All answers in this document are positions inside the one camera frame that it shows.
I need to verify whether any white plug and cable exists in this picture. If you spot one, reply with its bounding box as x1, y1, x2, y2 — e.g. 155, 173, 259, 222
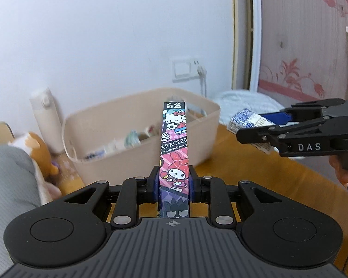
197, 65, 208, 99

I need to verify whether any person's right hand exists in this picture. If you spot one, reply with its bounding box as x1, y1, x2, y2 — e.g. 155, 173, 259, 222
329, 156, 348, 188

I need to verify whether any beige plastic storage bin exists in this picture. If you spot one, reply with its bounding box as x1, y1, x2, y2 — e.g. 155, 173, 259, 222
63, 88, 221, 184

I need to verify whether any striped light blue blanket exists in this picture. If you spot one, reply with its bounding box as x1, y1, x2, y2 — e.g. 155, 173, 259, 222
212, 90, 284, 126

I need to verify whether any blue white tissue pack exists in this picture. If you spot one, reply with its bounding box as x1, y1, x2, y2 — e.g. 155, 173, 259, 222
227, 109, 278, 154

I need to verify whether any barcode labelled white packet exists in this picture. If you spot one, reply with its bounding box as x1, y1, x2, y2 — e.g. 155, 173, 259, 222
83, 146, 107, 161

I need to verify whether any white thermos bottle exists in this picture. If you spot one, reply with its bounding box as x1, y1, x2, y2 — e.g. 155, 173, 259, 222
30, 88, 64, 154

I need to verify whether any green plaid scrunchie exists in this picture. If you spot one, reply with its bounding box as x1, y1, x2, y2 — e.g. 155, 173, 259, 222
124, 130, 141, 148

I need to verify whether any grey plush pillow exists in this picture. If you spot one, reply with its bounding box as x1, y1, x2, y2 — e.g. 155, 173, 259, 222
0, 145, 52, 275

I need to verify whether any wooden stand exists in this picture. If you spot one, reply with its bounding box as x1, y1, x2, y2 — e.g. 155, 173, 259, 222
0, 122, 14, 145

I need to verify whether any orange plush toy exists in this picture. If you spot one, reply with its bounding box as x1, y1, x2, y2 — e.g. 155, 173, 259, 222
8, 132, 59, 180

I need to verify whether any floral wardrobe door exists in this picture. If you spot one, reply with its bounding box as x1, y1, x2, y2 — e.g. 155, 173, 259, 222
258, 0, 348, 106

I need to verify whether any clear plastic bag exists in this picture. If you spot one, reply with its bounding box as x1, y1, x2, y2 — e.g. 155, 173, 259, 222
186, 104, 207, 120

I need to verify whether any cartoon character long box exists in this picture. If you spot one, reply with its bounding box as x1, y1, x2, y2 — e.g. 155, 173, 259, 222
158, 101, 190, 218

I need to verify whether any white wall switch socket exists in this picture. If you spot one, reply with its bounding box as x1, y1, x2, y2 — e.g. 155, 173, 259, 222
171, 57, 201, 82

